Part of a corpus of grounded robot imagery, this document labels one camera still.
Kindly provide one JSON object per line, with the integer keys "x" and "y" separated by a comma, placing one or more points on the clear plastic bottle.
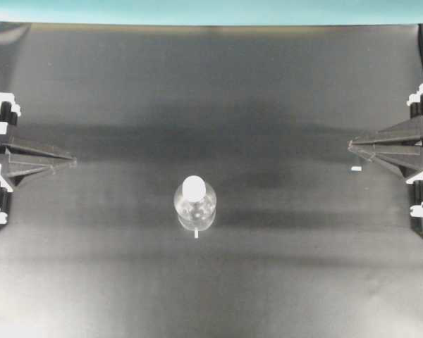
{"x": 196, "y": 216}

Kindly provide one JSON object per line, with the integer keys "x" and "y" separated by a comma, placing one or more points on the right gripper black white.
{"x": 405, "y": 161}

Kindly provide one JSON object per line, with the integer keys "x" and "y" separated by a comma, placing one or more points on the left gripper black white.
{"x": 15, "y": 175}

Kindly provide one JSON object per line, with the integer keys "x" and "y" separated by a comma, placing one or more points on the white bottle cap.
{"x": 194, "y": 188}

